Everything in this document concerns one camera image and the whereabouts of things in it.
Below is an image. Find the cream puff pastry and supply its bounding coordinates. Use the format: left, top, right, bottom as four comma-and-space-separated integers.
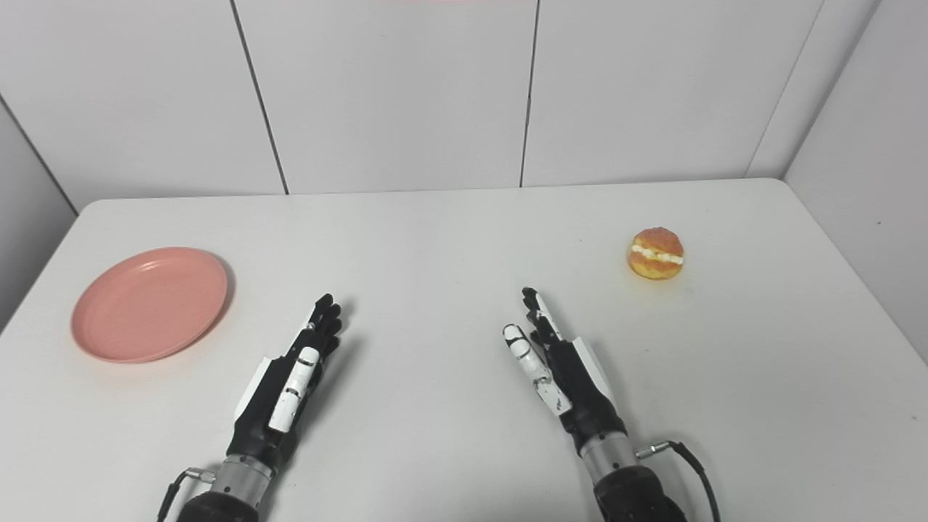
626, 227, 685, 281

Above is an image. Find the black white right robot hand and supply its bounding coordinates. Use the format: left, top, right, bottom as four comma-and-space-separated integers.
502, 287, 628, 457

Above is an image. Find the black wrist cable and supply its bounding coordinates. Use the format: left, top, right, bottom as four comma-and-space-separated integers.
637, 440, 722, 522
157, 468, 217, 522

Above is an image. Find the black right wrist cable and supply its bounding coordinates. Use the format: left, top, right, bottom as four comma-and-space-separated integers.
637, 440, 722, 522

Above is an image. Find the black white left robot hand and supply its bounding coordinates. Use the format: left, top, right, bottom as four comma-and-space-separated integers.
227, 293, 344, 472

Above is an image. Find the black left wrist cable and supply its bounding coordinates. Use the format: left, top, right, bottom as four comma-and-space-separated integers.
157, 468, 217, 522

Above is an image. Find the pink round plate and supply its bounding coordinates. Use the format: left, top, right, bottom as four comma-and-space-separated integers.
70, 246, 229, 364

